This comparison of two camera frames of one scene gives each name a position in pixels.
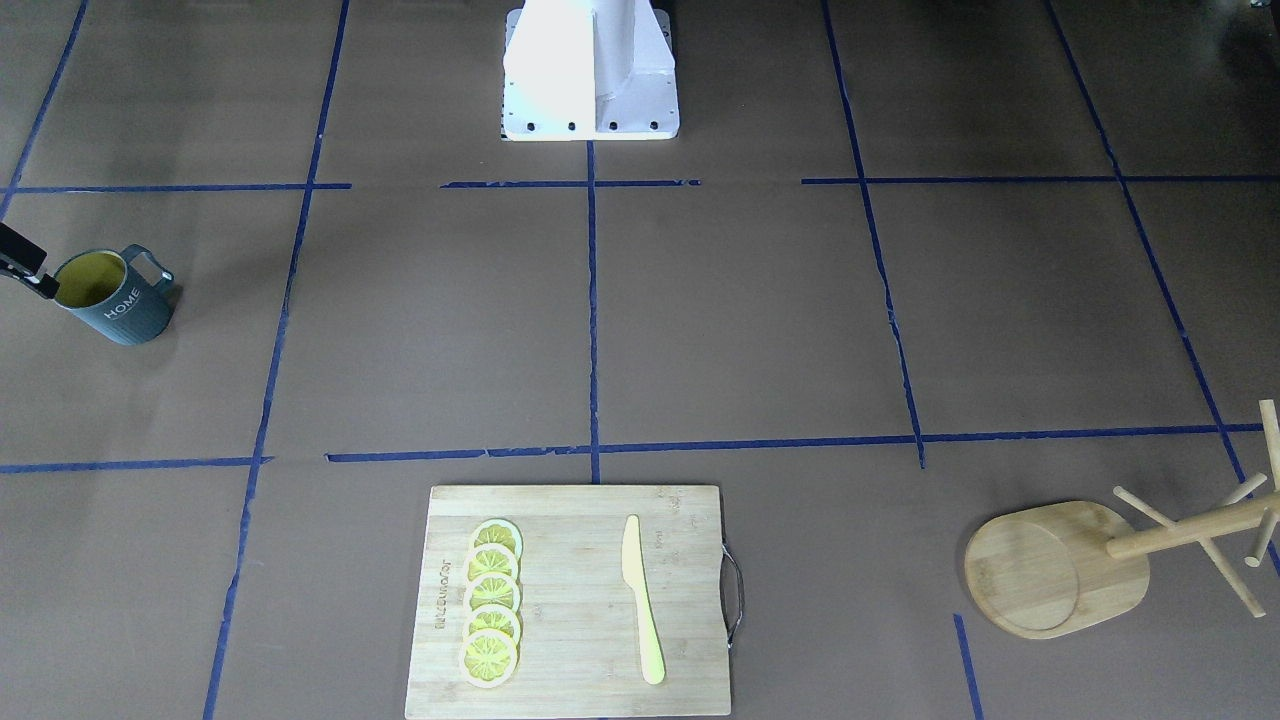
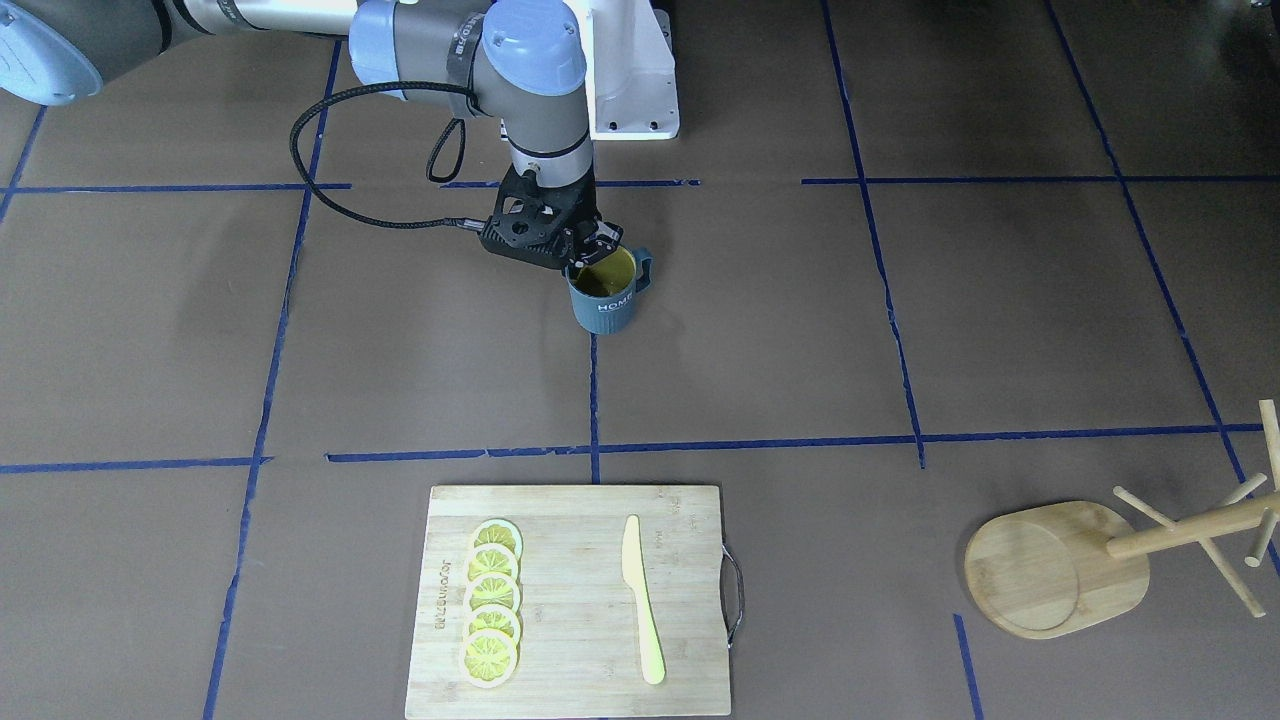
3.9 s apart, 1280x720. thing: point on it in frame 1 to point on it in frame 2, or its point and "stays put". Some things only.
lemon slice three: [492, 589] stays put
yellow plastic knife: [652, 659] stays put
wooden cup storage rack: [1056, 569] stays put
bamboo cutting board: [581, 651] stays put
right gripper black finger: [24, 261] to [604, 237]
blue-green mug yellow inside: [121, 296] to [602, 291]
